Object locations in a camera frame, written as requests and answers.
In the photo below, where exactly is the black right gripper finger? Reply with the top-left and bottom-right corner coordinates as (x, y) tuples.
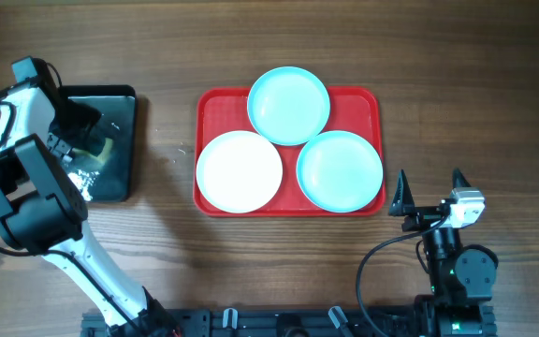
(388, 169), (415, 216)
(452, 168), (471, 189)

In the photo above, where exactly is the green yellow sponge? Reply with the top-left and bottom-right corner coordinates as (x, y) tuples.
(71, 138), (114, 165)

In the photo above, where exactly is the teal plate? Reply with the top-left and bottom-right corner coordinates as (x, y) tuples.
(247, 66), (330, 146)
(296, 130), (384, 213)

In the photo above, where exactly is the teal plate top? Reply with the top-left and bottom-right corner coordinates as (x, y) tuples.
(247, 66), (330, 146)

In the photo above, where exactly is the white plate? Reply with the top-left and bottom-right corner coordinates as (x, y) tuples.
(196, 130), (284, 214)

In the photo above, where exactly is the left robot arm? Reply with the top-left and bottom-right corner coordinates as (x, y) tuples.
(0, 87), (181, 336)

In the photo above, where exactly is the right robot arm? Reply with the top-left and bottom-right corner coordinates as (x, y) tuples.
(388, 168), (499, 337)

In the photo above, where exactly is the black water tray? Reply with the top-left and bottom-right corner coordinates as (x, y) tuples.
(60, 85), (138, 202)

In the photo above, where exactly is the red plastic tray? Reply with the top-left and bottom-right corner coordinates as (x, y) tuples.
(194, 86), (384, 217)

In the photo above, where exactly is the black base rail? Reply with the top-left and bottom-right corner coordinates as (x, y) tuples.
(80, 302), (498, 337)

